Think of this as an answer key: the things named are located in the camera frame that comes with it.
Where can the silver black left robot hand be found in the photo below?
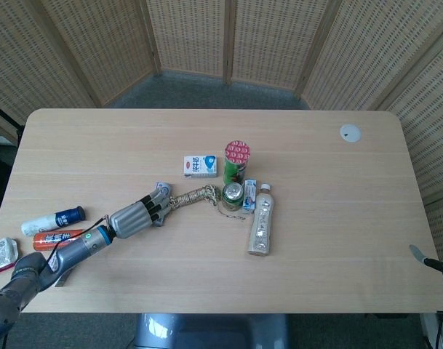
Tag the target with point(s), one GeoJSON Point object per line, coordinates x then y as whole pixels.
{"type": "Point", "coordinates": [132, 221]}

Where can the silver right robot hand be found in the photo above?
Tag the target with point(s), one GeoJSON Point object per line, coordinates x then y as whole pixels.
{"type": "Point", "coordinates": [418, 253]}

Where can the white blue-print can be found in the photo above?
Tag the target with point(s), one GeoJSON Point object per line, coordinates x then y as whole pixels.
{"type": "Point", "coordinates": [164, 188]}

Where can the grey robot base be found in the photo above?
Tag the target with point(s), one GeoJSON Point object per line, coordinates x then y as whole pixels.
{"type": "Point", "coordinates": [210, 332]}

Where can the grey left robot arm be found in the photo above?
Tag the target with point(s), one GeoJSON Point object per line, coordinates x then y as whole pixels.
{"type": "Point", "coordinates": [75, 251]}

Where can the green Tsingtao beer can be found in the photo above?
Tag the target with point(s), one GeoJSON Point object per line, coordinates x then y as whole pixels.
{"type": "Point", "coordinates": [232, 198]}

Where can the orange tube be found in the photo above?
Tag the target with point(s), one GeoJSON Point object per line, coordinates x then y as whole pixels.
{"type": "Point", "coordinates": [54, 240]}

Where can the white bottle with blue cap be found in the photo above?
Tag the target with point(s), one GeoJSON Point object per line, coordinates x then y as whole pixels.
{"type": "Point", "coordinates": [50, 220]}

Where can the white blue milk carton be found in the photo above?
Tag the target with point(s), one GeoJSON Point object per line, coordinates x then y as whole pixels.
{"type": "Point", "coordinates": [201, 166]}

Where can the small white blue carton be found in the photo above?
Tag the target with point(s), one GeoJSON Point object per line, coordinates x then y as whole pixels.
{"type": "Point", "coordinates": [250, 196]}

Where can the green Pringles tube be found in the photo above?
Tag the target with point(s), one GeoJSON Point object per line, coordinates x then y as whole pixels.
{"type": "Point", "coordinates": [237, 156]}

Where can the beige milk tea bottle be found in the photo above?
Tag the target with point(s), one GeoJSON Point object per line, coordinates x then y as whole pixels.
{"type": "Point", "coordinates": [260, 225]}

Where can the white red snack packet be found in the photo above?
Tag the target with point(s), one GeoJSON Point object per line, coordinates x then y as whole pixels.
{"type": "Point", "coordinates": [1, 254]}

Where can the white round table grommet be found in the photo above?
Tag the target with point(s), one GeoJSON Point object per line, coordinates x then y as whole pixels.
{"type": "Point", "coordinates": [350, 133]}

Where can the black stand pole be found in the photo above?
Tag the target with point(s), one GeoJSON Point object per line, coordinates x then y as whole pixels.
{"type": "Point", "coordinates": [4, 117]}

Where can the woven rattan folding screen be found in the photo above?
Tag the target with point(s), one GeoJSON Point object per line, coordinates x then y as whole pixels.
{"type": "Point", "coordinates": [192, 36]}

